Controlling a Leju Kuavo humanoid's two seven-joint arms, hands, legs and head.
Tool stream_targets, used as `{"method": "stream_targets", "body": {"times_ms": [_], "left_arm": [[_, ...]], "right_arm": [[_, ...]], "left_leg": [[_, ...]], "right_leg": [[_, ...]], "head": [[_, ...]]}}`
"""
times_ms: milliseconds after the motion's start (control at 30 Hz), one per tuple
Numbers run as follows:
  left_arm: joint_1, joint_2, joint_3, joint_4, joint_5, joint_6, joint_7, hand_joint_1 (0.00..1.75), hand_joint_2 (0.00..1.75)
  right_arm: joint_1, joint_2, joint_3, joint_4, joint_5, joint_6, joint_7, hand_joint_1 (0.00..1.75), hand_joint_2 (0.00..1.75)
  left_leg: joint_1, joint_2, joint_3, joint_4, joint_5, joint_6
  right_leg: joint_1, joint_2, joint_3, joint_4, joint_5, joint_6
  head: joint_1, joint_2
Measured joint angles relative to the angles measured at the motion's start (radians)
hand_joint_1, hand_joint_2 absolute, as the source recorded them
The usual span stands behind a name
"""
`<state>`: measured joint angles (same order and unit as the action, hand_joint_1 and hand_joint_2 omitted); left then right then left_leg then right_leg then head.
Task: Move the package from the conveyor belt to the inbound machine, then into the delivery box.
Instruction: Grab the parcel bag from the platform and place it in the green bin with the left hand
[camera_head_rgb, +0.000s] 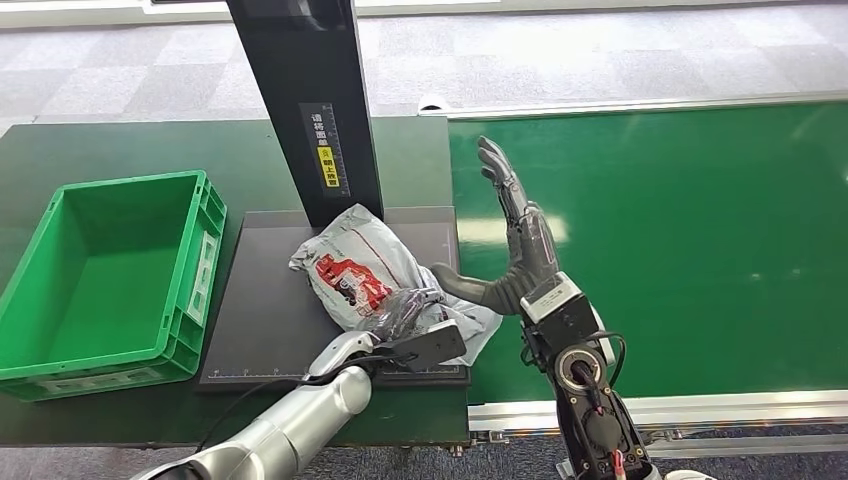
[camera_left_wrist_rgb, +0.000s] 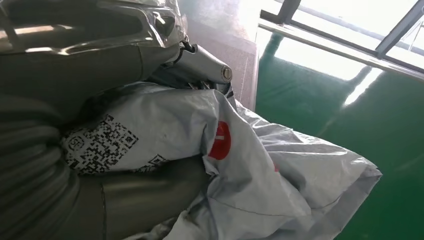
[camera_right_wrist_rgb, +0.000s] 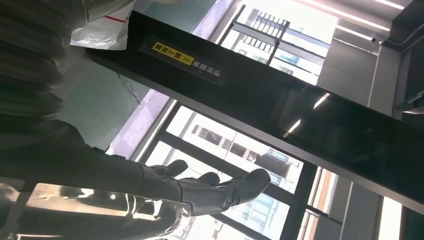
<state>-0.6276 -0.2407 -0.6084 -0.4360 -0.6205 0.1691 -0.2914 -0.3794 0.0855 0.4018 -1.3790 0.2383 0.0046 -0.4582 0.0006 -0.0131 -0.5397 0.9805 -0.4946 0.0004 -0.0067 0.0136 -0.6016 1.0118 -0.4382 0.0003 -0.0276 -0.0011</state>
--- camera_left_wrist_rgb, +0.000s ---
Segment grey poly mailer package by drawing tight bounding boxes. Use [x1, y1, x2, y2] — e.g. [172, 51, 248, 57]
[61, 81, 383, 240]

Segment green conveyor belt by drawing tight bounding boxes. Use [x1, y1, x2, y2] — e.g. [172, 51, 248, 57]
[255, 28, 424, 240]

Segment aluminium conveyor side rail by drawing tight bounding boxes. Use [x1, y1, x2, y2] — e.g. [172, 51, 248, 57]
[258, 18, 424, 82]

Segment dark metal frame bars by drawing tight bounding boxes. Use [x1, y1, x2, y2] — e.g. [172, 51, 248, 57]
[259, 0, 424, 72]

